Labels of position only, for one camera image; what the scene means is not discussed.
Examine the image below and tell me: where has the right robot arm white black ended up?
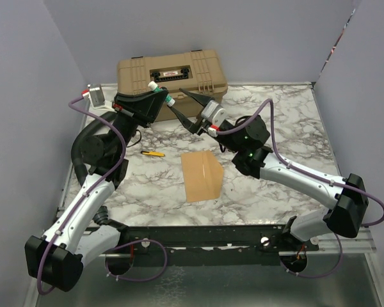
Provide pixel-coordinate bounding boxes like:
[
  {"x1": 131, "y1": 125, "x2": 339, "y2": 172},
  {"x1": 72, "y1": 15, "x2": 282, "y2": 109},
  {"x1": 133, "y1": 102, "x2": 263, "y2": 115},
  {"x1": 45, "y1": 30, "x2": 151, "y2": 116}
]
[{"x1": 167, "y1": 91, "x2": 369, "y2": 250}]

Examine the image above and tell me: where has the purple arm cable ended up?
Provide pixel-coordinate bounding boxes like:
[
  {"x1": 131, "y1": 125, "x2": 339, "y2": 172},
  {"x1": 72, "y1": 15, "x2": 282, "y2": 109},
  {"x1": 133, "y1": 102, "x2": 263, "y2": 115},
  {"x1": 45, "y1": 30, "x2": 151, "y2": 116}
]
[
  {"x1": 36, "y1": 97, "x2": 169, "y2": 294},
  {"x1": 216, "y1": 98, "x2": 384, "y2": 278}
]

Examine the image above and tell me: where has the aluminium extrusion frame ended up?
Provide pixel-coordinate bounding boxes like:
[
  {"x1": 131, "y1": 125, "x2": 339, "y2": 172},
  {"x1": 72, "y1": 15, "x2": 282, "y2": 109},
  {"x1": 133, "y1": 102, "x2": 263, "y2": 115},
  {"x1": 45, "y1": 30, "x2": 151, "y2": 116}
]
[{"x1": 22, "y1": 83, "x2": 377, "y2": 307}]

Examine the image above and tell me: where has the white green glue stick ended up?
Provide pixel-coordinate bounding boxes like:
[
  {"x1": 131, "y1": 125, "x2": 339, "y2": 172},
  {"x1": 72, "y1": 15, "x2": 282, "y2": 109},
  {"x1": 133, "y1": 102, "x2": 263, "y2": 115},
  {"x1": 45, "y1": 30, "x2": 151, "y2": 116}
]
[{"x1": 148, "y1": 81, "x2": 175, "y2": 107}]

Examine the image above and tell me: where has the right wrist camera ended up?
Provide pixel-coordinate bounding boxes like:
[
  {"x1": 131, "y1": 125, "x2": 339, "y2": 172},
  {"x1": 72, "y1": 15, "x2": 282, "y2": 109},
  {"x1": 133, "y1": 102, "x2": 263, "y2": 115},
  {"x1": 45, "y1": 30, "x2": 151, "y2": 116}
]
[{"x1": 201, "y1": 100, "x2": 227, "y2": 138}]

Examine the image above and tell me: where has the black corrugated hose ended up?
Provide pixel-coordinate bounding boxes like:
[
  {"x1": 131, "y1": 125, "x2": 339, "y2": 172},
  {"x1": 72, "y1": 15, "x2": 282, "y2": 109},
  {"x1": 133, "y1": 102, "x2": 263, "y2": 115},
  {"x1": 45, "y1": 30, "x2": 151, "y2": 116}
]
[{"x1": 70, "y1": 111, "x2": 116, "y2": 189}]

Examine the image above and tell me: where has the yellow black utility knife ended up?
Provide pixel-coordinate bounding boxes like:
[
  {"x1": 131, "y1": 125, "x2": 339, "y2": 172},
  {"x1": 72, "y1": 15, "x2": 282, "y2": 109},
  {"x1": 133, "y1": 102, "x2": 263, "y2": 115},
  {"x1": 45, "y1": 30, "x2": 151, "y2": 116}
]
[{"x1": 140, "y1": 150, "x2": 165, "y2": 157}]

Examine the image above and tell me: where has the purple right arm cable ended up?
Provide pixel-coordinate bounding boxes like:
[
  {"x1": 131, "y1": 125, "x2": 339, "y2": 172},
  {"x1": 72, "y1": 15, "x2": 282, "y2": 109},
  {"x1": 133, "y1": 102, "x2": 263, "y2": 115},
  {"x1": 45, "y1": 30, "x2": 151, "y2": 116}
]
[{"x1": 216, "y1": 98, "x2": 384, "y2": 278}]

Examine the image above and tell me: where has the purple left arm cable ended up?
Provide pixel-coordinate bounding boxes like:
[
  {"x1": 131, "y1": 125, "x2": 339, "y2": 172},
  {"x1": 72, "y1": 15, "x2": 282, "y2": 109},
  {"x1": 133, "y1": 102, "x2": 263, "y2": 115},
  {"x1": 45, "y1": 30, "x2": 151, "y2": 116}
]
[{"x1": 36, "y1": 97, "x2": 169, "y2": 294}]

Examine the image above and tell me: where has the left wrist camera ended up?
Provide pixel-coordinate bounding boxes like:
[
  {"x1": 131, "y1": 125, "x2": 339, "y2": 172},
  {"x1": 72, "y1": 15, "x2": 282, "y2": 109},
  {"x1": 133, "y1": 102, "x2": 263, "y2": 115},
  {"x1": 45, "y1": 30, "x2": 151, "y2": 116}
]
[{"x1": 81, "y1": 84, "x2": 113, "y2": 111}]

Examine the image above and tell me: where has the brown paper envelope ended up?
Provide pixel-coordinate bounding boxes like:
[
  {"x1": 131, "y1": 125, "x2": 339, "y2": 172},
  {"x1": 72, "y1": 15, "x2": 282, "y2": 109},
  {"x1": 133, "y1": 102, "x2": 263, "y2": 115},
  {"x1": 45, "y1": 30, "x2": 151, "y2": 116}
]
[{"x1": 180, "y1": 150, "x2": 224, "y2": 203}]

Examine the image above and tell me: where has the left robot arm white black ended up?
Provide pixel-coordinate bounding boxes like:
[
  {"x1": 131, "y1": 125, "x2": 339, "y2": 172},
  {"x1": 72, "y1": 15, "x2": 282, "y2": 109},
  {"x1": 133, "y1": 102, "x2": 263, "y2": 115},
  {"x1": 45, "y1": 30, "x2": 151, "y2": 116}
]
[{"x1": 25, "y1": 87, "x2": 170, "y2": 295}]

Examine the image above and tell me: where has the tan plastic toolbox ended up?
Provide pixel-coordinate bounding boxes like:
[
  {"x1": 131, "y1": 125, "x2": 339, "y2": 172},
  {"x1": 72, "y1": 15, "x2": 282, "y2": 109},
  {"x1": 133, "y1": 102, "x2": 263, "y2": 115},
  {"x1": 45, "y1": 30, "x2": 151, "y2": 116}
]
[{"x1": 117, "y1": 49, "x2": 228, "y2": 117}]

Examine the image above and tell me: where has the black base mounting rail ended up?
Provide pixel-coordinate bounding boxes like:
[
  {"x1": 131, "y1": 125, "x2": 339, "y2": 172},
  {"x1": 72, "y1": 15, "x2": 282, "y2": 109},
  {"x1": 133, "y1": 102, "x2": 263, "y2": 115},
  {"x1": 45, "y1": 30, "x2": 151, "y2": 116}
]
[{"x1": 103, "y1": 224, "x2": 319, "y2": 269}]

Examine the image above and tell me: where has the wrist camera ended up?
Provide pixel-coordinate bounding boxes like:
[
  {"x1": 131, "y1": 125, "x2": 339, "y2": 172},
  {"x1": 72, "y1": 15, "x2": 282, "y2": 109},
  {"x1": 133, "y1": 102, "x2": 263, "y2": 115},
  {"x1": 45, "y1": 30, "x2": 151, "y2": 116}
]
[
  {"x1": 81, "y1": 84, "x2": 113, "y2": 111},
  {"x1": 201, "y1": 100, "x2": 227, "y2": 138}
]

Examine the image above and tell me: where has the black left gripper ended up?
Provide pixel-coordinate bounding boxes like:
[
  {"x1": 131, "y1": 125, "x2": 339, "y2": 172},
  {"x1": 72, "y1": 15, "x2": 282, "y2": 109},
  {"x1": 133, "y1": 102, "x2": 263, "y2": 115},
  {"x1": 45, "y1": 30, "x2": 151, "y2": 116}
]
[{"x1": 109, "y1": 87, "x2": 168, "y2": 157}]

